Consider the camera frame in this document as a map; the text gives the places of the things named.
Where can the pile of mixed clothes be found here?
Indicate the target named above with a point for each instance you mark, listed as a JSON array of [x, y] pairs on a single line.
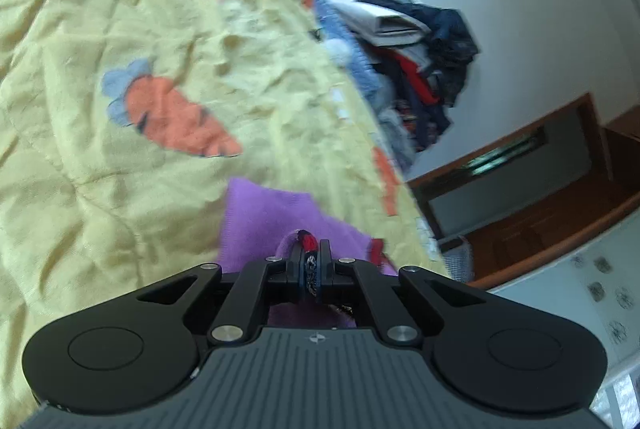
[[430, 59]]

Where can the purple sweater with red collar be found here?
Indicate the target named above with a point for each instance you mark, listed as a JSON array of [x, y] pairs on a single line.
[[260, 219]]

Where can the wooden door frame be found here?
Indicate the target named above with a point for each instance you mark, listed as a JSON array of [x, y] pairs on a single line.
[[525, 234]]

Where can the checked grey cloth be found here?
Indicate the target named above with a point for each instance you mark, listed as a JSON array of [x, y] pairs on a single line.
[[459, 259]]

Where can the yellow carrot print blanket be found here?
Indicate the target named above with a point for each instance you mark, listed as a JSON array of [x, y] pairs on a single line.
[[100, 184]]

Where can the white ball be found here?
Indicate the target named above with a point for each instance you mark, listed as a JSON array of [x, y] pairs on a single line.
[[339, 51]]

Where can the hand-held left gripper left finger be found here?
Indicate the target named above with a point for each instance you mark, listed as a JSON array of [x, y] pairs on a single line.
[[296, 270]]

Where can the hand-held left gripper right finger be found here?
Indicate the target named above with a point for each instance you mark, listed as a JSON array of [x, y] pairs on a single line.
[[325, 270]]

